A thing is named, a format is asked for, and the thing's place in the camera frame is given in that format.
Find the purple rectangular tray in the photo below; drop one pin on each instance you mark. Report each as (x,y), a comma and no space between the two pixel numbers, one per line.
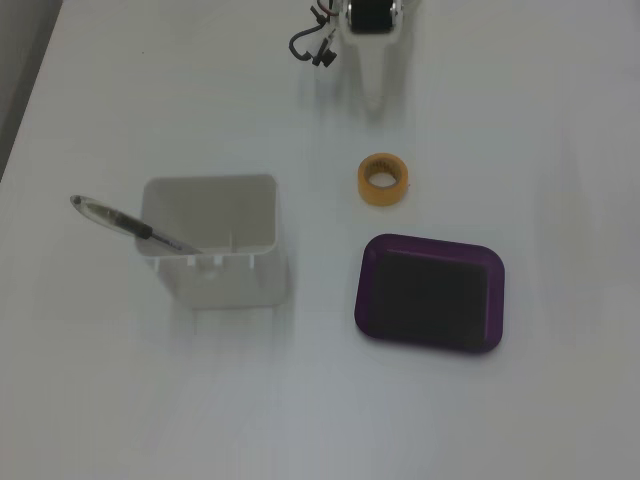
(425,300)

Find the clear ballpoint pen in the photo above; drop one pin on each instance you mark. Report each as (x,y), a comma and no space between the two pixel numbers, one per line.
(117,217)

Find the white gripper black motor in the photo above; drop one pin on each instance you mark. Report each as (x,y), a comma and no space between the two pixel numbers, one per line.
(372,45)

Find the yellow tape roll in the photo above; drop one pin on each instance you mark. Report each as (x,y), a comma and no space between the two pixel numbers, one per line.
(382,196)

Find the white plastic container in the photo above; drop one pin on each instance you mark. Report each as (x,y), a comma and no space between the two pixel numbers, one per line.
(225,285)

